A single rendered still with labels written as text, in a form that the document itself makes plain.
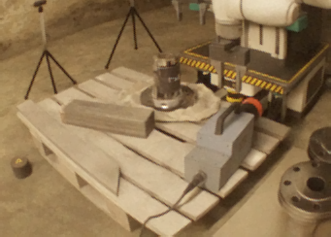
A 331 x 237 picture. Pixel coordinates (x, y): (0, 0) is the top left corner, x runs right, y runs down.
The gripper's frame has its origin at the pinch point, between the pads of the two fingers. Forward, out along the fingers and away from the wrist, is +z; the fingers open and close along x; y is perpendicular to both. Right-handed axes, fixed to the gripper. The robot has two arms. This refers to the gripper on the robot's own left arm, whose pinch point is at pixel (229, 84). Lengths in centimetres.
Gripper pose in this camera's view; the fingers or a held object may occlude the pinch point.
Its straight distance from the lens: 112.8
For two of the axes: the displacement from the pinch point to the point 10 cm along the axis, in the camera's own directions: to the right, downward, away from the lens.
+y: 5.8, -4.0, 7.1
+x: -8.1, -2.2, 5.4
